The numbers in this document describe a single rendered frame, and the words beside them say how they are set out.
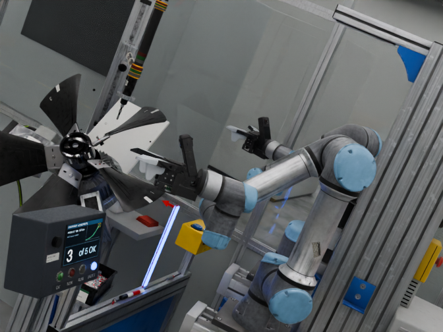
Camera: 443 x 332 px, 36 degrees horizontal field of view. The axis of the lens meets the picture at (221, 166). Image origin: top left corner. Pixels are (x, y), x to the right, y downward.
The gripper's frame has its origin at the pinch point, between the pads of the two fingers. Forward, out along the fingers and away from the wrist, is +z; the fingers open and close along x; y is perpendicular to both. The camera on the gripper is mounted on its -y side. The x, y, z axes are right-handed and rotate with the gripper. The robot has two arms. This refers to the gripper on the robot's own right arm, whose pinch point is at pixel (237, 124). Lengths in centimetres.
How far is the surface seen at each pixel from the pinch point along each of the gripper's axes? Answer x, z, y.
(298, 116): 19.7, -15.4, -10.3
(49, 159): -75, 22, 23
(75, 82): -60, 37, -3
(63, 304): -110, -44, 38
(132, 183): -60, -8, 20
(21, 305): -71, 22, 90
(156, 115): -44.8, 4.3, -2.0
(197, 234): -36, -25, 35
